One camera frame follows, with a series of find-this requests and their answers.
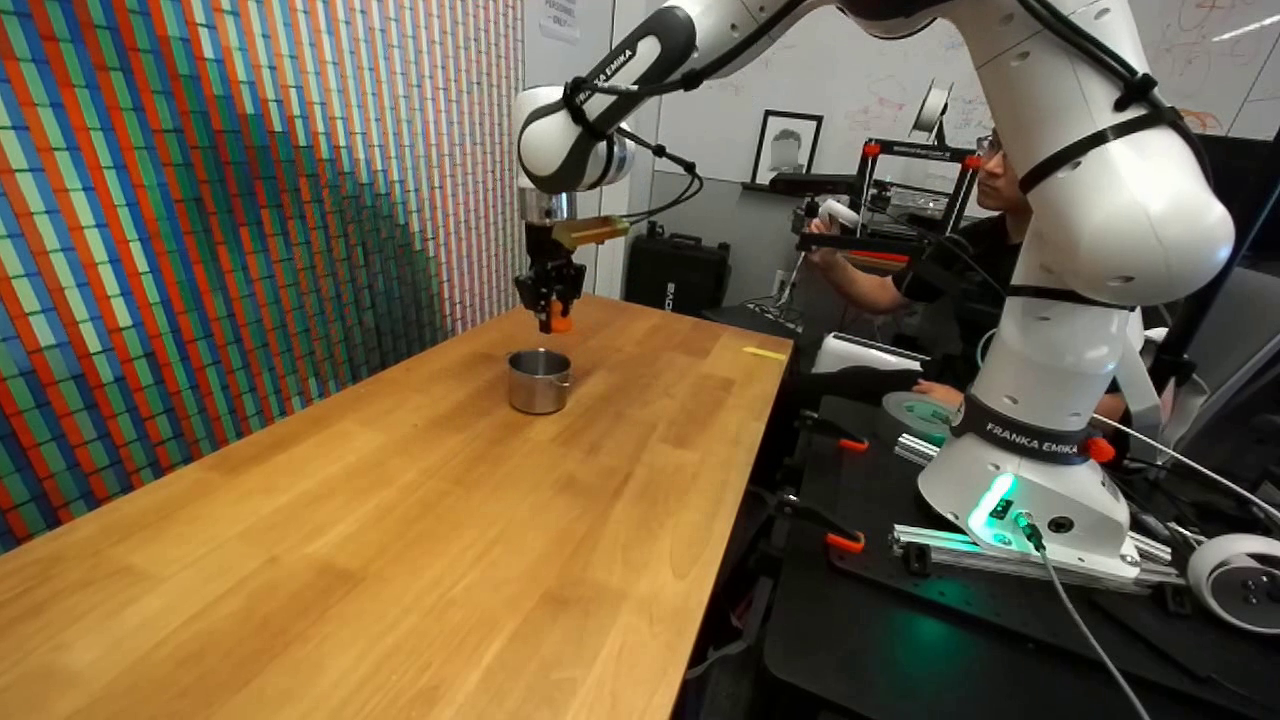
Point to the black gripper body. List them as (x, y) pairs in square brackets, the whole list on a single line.
[(550, 258)]

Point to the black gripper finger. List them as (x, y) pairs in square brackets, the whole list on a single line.
[(565, 306), (542, 306)]

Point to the orange rubber duck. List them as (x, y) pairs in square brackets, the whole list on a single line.
[(558, 324)]

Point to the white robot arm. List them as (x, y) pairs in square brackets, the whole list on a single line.
[(1120, 219)]

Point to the small metal cup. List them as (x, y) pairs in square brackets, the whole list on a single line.
[(536, 383)]

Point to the black hard case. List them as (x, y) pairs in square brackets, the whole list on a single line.
[(678, 270)]

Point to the framed portrait picture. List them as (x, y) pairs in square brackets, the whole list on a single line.
[(785, 147)]

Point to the orange black clamp far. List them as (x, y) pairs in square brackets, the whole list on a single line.
[(839, 429)]

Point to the orange black clamp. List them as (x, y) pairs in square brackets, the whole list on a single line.
[(839, 538), (839, 429)]

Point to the black red 3D printer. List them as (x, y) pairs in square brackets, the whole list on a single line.
[(901, 199)]

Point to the orange black clamp near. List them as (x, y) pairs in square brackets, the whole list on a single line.
[(839, 538)]

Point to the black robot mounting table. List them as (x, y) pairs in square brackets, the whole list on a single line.
[(881, 641)]

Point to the white tape roll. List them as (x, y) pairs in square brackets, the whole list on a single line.
[(1239, 578)]

